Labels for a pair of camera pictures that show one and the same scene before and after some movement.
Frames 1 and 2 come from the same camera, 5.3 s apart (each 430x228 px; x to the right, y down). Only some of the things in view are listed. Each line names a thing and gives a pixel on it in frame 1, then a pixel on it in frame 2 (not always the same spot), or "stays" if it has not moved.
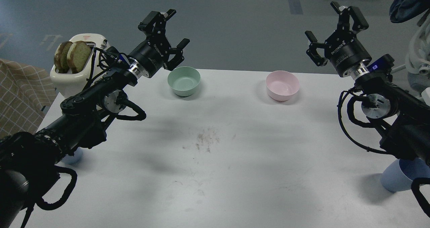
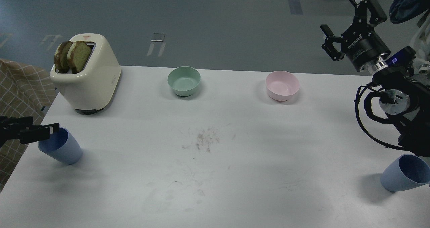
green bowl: [183, 80] stays
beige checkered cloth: [26, 91] stays
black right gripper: [343, 49] -> [362, 44]
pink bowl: [282, 85] stays
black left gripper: [152, 56] -> [9, 130]
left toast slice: [60, 58] stays
